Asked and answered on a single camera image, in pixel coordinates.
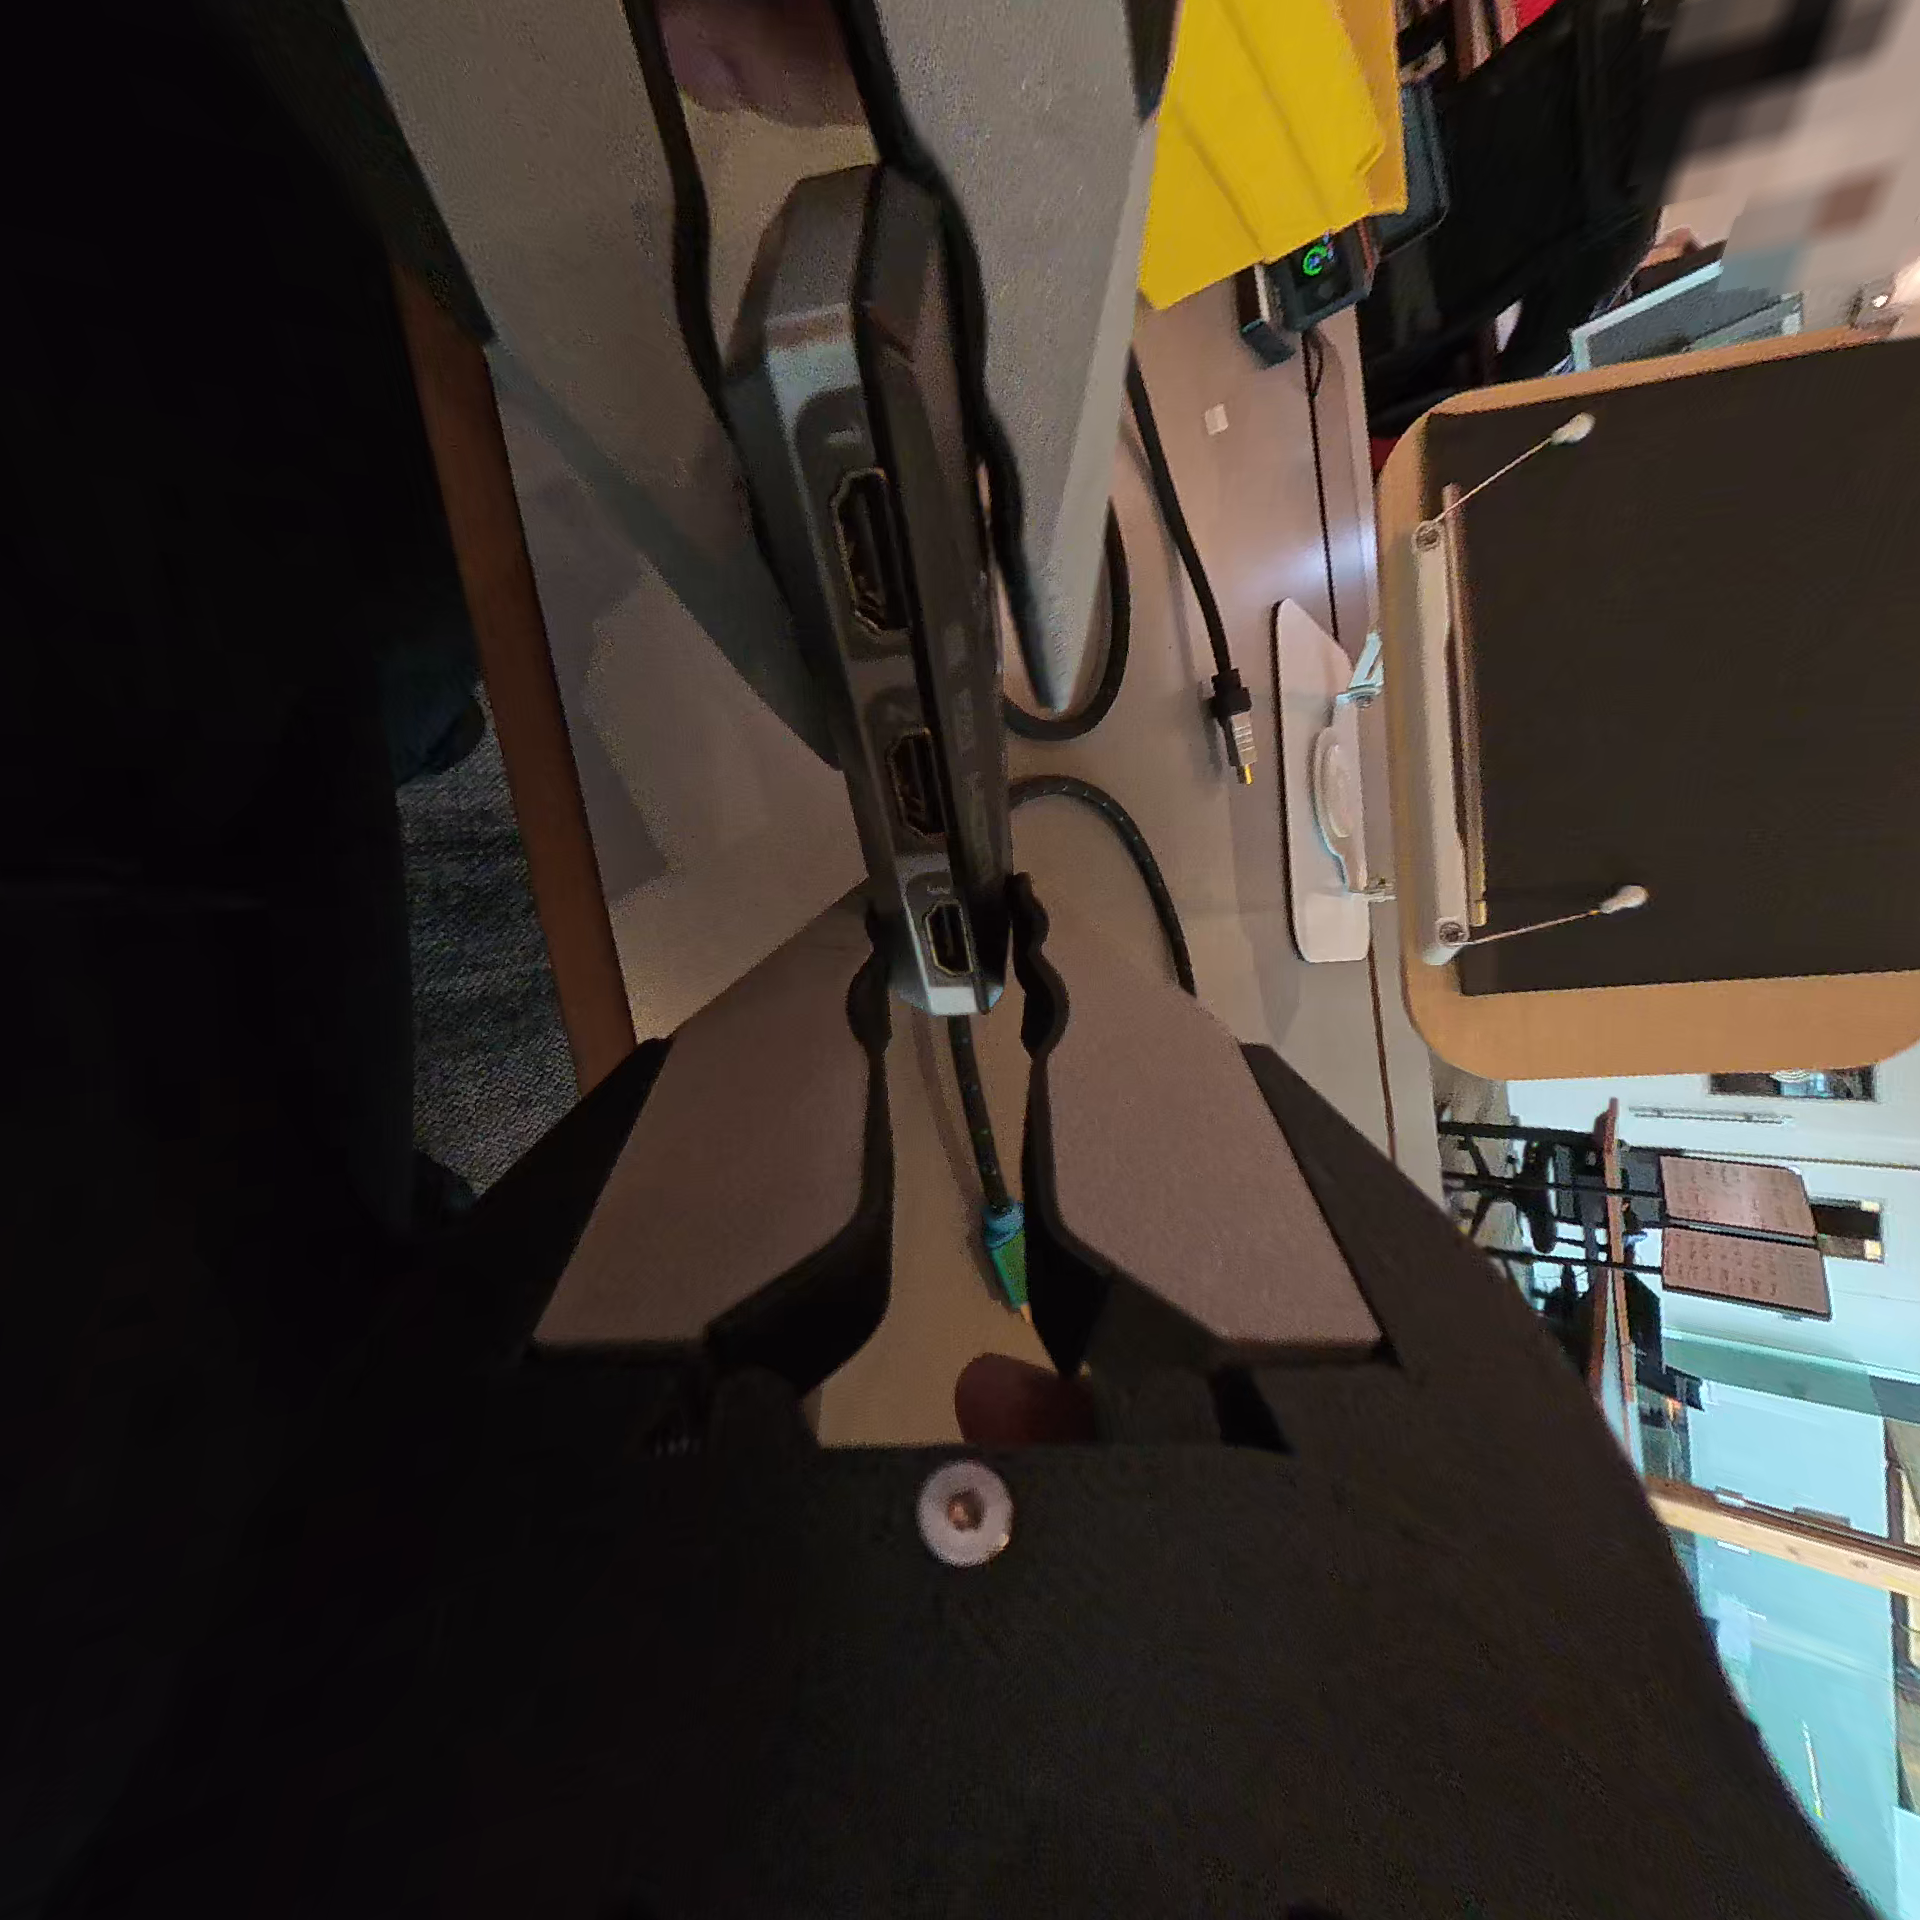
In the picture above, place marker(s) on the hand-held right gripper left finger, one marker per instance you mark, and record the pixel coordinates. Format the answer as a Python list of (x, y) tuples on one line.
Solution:
[(734, 1185)]

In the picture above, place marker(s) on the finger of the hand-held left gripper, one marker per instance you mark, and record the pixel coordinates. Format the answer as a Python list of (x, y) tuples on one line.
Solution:
[(511, 181), (1050, 225)]

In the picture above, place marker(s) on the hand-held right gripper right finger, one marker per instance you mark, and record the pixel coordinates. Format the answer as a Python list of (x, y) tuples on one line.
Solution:
[(1186, 1185)]

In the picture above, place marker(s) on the yellow plastic bin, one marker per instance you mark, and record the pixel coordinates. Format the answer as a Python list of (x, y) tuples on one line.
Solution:
[(1261, 136)]

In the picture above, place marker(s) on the metal hdmi port hub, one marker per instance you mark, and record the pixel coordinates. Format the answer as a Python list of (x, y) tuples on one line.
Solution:
[(902, 450)]

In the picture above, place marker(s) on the black charging case with display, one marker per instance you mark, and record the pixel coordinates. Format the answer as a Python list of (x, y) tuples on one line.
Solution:
[(1314, 276)]

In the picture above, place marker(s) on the person's black shoe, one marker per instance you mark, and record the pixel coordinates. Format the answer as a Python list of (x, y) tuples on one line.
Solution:
[(443, 735)]

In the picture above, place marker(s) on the brown perforated board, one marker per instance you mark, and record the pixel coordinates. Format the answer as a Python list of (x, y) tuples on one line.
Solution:
[(1740, 1229)]

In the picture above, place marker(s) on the person's black trouser leg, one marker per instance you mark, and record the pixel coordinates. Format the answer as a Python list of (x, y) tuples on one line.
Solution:
[(182, 749)]

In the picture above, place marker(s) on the black board on white stand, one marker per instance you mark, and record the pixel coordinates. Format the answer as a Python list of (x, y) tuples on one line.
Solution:
[(1651, 675)]

